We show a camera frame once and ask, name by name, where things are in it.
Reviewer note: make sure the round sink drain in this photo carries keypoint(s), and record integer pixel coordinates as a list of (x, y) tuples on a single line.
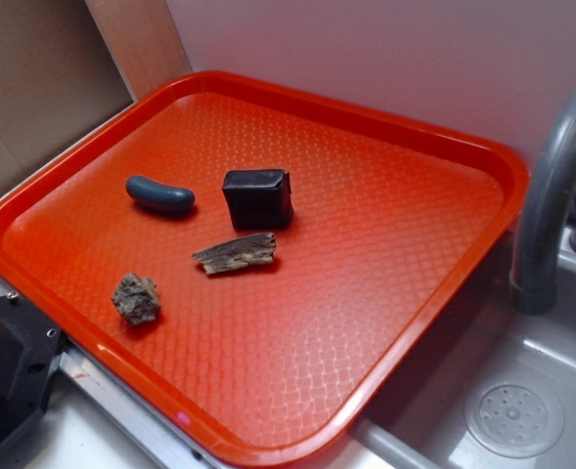
[(513, 415)]

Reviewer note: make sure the grey toy sink basin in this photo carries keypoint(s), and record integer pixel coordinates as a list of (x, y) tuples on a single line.
[(417, 418)]

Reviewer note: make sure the grey bean-shaped object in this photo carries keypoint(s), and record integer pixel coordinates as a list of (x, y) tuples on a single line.
[(158, 197)]

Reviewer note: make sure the brown chunky rock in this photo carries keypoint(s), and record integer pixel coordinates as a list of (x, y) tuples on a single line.
[(136, 300)]

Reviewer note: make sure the brown cardboard panel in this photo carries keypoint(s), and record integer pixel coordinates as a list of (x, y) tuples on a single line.
[(58, 82)]

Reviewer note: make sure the black cube block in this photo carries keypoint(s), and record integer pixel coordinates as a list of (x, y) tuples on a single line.
[(258, 199)]

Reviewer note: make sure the orange plastic tray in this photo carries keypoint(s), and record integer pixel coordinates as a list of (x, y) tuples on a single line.
[(262, 366)]

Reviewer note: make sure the grey curved faucet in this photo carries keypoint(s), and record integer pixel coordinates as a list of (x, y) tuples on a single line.
[(549, 203)]

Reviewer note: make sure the long brown wood chip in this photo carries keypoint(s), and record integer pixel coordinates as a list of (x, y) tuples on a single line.
[(239, 253)]

